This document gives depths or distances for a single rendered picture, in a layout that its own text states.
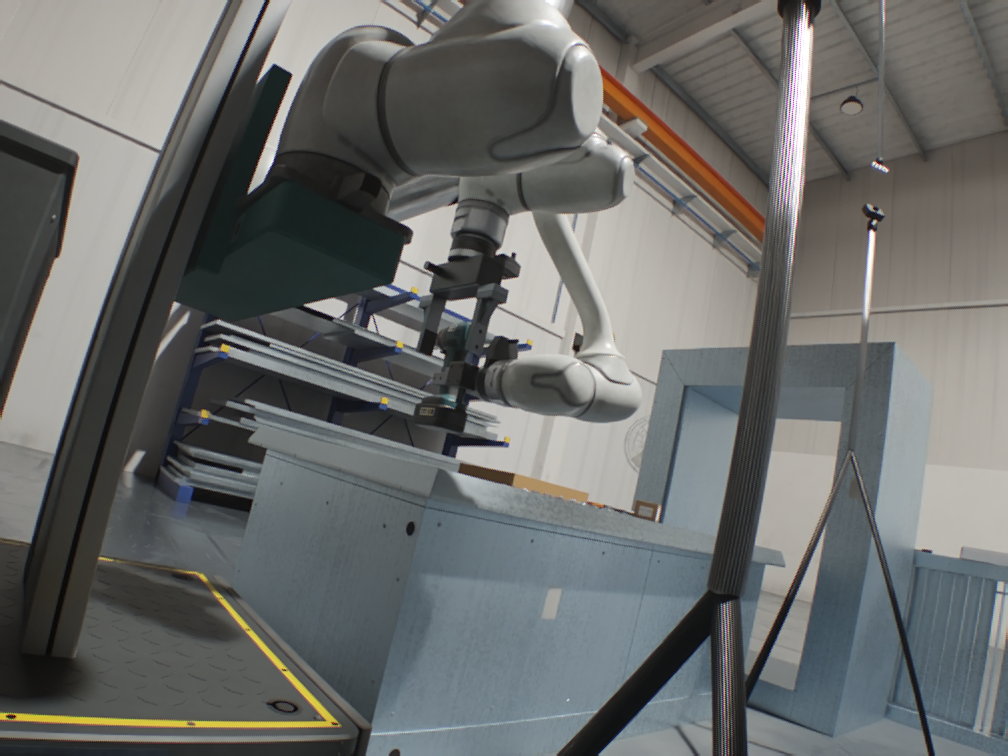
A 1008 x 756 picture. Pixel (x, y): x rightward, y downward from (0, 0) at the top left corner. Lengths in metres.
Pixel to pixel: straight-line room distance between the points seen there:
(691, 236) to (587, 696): 9.52
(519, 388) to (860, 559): 1.91
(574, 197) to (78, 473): 0.76
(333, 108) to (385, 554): 0.90
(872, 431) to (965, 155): 10.29
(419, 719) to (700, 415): 2.40
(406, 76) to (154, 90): 5.73
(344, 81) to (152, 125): 5.53
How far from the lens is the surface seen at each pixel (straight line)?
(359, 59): 0.78
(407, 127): 0.70
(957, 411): 10.93
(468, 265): 0.97
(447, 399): 1.25
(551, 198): 0.98
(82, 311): 5.82
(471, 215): 1.00
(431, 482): 1.17
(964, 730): 3.34
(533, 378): 1.03
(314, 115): 0.77
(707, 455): 3.45
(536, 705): 1.65
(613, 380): 1.13
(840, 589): 2.72
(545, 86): 0.64
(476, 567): 1.36
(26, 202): 0.68
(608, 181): 0.95
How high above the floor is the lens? 0.63
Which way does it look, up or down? 10 degrees up
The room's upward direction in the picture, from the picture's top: 14 degrees clockwise
